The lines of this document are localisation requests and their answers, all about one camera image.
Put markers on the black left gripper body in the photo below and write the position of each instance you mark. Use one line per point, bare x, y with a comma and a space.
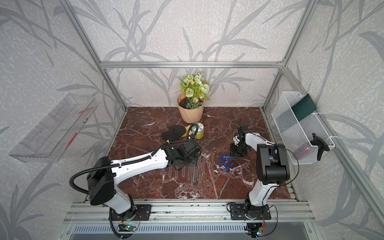
188, 161

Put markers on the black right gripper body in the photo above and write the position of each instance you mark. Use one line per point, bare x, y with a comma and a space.
238, 150

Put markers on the clear test tube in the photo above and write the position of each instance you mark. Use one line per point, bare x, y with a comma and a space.
170, 172
183, 171

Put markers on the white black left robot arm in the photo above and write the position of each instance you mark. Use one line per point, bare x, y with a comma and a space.
104, 178

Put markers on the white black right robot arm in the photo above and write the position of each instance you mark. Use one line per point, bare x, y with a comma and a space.
271, 164

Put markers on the black work glove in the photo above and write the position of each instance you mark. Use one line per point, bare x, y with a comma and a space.
175, 132

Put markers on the green yellow labelled round tin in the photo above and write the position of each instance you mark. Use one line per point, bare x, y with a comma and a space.
200, 133

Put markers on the beige ribbed flower pot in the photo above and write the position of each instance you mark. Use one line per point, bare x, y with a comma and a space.
189, 116

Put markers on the green white artificial flowers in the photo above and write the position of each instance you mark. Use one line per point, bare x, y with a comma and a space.
196, 90

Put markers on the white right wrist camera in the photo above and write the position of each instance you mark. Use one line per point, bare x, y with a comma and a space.
237, 139

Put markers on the white wire mesh basket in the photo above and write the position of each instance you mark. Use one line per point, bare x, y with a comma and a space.
297, 135

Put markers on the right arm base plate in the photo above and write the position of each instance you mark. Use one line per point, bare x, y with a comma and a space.
243, 212

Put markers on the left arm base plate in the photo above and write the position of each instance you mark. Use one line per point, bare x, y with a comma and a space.
140, 212

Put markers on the aluminium frame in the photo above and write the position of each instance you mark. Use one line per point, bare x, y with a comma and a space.
372, 197

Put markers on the clear plastic wall shelf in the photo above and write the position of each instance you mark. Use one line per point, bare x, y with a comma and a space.
47, 142

